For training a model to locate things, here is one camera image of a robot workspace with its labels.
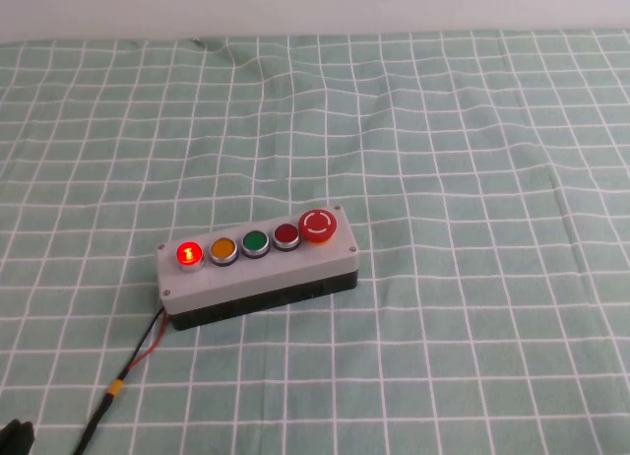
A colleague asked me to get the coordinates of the red mushroom emergency stop button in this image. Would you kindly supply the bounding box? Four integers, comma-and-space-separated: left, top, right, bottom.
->
297, 208, 339, 247

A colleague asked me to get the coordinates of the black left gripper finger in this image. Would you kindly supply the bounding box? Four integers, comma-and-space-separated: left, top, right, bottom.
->
18, 422, 36, 455
0, 419, 21, 455

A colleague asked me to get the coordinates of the thick black power cable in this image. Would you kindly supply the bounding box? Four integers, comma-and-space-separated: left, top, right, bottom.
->
71, 393, 112, 455

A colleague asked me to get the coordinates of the dark red push button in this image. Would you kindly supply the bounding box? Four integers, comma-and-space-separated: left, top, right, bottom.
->
273, 222, 301, 253

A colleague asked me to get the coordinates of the grey black button switch box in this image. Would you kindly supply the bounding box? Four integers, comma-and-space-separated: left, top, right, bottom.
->
156, 204, 359, 332

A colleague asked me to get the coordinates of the green push button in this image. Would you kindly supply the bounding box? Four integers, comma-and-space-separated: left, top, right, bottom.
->
240, 229, 271, 260

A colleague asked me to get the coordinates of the thin black wire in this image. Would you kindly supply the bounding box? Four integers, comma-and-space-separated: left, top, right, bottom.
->
116, 306, 168, 382

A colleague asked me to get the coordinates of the yellow push button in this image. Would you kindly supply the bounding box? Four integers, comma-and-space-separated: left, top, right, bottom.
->
209, 236, 237, 269

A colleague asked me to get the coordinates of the green white checked tablecloth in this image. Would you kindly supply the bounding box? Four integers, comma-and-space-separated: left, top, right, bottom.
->
0, 29, 630, 455

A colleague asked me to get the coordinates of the lit red push button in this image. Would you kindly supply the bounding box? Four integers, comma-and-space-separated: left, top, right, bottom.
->
175, 238, 205, 274

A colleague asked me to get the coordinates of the thin red wire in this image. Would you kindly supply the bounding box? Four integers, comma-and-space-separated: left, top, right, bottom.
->
120, 312, 171, 380

